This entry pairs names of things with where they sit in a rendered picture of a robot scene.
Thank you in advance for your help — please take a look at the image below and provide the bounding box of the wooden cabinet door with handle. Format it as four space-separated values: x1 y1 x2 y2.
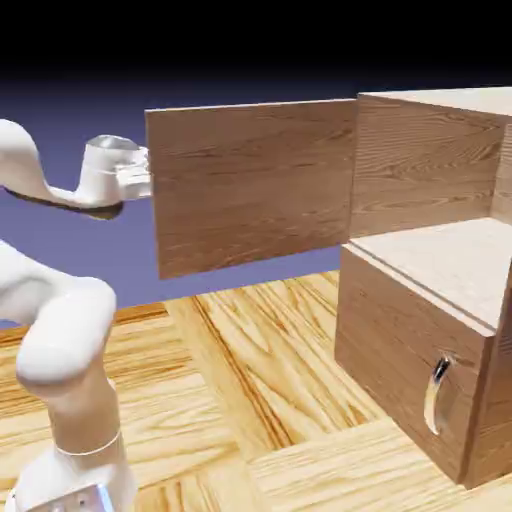
334 242 498 486

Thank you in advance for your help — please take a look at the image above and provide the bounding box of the light wood cabinet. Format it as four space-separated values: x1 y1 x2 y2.
334 85 512 492

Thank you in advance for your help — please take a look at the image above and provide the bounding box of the curved silver metal handle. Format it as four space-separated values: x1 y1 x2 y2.
422 353 456 438

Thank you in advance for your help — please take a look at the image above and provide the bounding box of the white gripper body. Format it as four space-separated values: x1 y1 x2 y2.
119 180 154 200

